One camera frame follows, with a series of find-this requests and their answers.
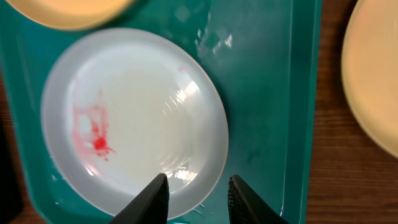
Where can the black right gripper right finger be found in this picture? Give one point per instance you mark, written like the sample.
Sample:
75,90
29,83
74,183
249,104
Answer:
246,207

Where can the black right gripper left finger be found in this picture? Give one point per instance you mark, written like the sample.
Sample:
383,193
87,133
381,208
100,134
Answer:
150,206

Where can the light blue plate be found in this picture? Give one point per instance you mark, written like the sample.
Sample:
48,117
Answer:
121,106

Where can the yellow plate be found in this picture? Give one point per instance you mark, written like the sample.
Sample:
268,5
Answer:
369,70
70,14

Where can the black water tray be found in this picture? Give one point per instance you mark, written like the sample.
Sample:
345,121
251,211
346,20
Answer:
11,201

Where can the teal plastic serving tray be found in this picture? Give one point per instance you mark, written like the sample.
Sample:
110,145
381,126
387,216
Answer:
262,58

